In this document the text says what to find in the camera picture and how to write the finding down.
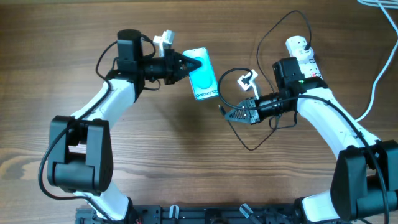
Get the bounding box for black USB charging cable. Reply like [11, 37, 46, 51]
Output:
[218, 9, 313, 152]

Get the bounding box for turquoise screen Galaxy smartphone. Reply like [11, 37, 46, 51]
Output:
[183, 47, 218, 100]

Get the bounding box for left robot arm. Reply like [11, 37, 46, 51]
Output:
[38, 29, 202, 223]

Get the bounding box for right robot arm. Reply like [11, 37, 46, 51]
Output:
[222, 57, 397, 223]

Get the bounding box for white USB charger plug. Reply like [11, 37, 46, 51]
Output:
[290, 47, 314, 63]

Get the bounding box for white power strip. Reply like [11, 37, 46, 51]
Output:
[285, 35, 322, 78]

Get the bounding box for black right camera cable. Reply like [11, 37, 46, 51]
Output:
[216, 67, 389, 215]

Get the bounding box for black camera cable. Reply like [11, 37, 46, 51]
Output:
[37, 34, 156, 224]
[216, 67, 389, 215]

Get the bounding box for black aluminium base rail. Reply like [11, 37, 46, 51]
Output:
[75, 203, 299, 224]

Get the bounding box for white power strip cord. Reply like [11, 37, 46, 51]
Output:
[354, 2, 398, 123]

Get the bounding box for black left camera cable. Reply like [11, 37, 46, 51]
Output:
[37, 34, 156, 224]

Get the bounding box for white cables at corner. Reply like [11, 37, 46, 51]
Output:
[356, 0, 398, 9]

